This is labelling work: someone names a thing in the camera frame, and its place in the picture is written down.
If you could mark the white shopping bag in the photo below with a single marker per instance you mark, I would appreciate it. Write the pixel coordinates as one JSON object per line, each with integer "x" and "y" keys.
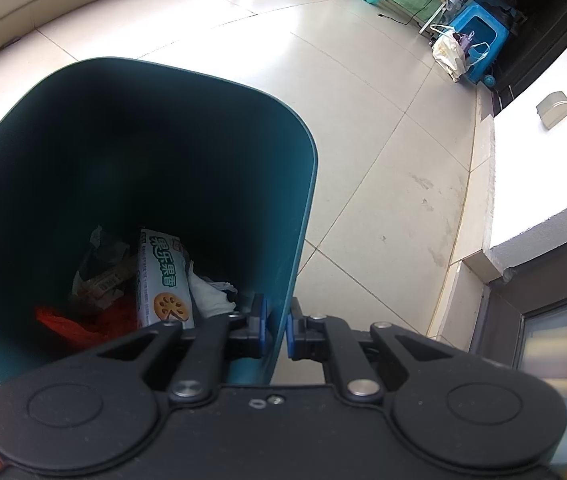
{"x": 448, "y": 57}

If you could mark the purple and white cookie packet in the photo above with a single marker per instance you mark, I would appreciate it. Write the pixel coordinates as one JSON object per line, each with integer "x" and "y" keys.
{"x": 163, "y": 280}

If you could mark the small blue ball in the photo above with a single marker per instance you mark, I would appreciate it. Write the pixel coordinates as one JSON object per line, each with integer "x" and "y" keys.
{"x": 489, "y": 81}

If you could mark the red plastic bag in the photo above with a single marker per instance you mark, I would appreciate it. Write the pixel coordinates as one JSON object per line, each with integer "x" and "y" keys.
{"x": 63, "y": 325}

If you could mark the pale purple plastic bag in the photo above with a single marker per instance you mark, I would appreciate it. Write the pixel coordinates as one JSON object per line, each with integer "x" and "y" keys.
{"x": 478, "y": 52}

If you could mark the white and blue packet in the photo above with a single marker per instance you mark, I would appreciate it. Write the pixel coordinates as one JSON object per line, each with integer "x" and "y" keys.
{"x": 103, "y": 285}

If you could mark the orange foam fruit net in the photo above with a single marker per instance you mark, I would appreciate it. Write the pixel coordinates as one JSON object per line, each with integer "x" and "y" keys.
{"x": 118, "y": 315}

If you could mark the grey wall socket cover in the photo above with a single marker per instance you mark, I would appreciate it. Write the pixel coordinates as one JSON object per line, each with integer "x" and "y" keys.
{"x": 556, "y": 110}

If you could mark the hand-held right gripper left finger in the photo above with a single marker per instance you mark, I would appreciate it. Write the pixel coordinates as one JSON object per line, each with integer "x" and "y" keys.
{"x": 262, "y": 327}

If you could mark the teal plastic trash bin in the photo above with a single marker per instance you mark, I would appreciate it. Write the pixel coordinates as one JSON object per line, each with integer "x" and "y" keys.
{"x": 138, "y": 160}

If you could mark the blue plastic stool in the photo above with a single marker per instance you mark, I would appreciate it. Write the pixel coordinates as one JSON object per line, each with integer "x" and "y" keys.
{"x": 486, "y": 20}

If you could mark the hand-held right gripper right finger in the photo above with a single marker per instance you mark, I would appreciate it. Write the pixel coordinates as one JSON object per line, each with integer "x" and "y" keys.
{"x": 291, "y": 332}

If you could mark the white tissue bag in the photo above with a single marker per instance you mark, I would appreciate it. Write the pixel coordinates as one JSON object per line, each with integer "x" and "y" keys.
{"x": 208, "y": 300}

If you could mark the dark sliding glass door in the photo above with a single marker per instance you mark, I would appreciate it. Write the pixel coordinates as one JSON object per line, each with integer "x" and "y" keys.
{"x": 501, "y": 320}

